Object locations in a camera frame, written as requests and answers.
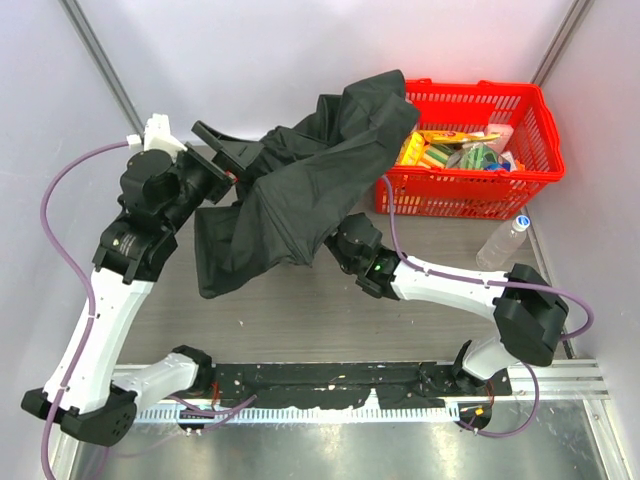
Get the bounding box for black folding umbrella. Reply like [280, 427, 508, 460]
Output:
[194, 70, 420, 299]

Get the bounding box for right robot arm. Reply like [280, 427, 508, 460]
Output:
[325, 213, 569, 394]

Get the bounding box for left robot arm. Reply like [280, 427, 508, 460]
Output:
[21, 114, 262, 447]

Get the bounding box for yellow green sponge pack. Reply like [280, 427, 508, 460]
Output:
[396, 133, 454, 168]

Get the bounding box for yellow snack package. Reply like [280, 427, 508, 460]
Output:
[417, 130, 501, 145]

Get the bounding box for green striped package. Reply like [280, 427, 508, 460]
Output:
[459, 142, 500, 171]

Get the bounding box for red plastic shopping basket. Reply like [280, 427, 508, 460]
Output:
[375, 79, 565, 220]

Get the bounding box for white box in basket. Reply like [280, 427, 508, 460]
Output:
[485, 124, 514, 153]

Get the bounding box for clear plastic water bottle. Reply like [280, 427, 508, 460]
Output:
[476, 215, 531, 271]

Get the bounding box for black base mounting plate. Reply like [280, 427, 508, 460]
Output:
[213, 361, 512, 410]

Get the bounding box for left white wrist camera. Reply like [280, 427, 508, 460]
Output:
[126, 113, 187, 158]

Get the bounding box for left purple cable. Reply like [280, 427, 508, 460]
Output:
[39, 139, 146, 480]

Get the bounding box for purple cable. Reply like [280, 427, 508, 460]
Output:
[379, 174, 596, 439]
[39, 139, 146, 480]

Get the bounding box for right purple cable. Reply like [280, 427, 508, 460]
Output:
[379, 174, 596, 439]

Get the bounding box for aluminium frame rail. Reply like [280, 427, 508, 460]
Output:
[49, 357, 611, 480]

